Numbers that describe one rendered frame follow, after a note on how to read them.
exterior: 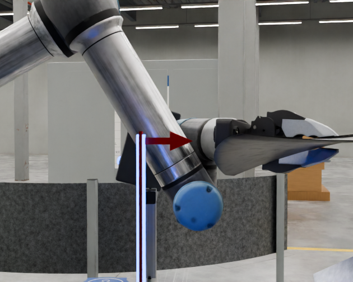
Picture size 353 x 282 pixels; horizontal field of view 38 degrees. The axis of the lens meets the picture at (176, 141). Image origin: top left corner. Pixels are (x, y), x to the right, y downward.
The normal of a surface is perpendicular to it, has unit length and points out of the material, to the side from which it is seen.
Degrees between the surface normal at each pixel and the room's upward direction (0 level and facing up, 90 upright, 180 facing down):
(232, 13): 90
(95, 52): 101
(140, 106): 87
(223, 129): 86
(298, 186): 90
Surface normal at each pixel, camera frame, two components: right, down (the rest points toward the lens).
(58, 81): -0.17, 0.03
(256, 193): 0.60, 0.02
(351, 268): -0.67, -0.55
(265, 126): -0.78, -0.10
